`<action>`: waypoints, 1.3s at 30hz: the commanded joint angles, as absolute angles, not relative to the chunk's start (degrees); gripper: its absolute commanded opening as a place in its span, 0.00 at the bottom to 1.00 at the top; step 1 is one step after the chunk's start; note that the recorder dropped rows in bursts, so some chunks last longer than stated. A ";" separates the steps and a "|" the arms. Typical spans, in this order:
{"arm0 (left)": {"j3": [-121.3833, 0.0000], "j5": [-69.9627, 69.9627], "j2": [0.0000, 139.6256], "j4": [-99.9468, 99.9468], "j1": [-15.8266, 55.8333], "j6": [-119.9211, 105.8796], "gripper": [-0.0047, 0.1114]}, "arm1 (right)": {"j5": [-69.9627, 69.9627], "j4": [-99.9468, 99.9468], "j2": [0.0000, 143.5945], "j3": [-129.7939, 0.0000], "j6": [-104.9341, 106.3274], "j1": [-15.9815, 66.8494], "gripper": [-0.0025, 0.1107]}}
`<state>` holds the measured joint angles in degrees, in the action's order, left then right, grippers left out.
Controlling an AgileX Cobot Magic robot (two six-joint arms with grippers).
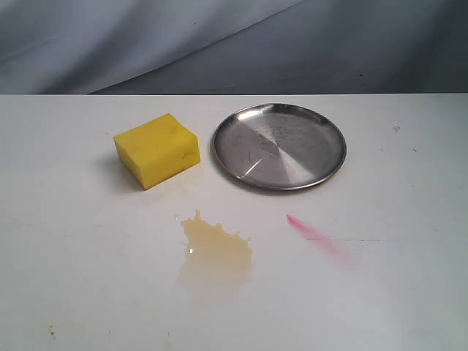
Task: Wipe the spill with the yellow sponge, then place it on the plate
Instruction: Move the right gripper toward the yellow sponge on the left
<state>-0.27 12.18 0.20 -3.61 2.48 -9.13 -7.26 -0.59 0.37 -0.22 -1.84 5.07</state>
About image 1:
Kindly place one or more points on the grey backdrop cloth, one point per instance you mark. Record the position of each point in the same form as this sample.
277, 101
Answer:
233, 47

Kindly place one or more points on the round steel plate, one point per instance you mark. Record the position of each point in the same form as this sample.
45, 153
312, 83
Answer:
278, 147

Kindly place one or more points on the yellow sponge block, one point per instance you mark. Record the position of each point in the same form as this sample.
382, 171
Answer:
158, 150

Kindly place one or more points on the brown liquid spill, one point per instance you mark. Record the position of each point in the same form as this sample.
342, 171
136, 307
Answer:
217, 263

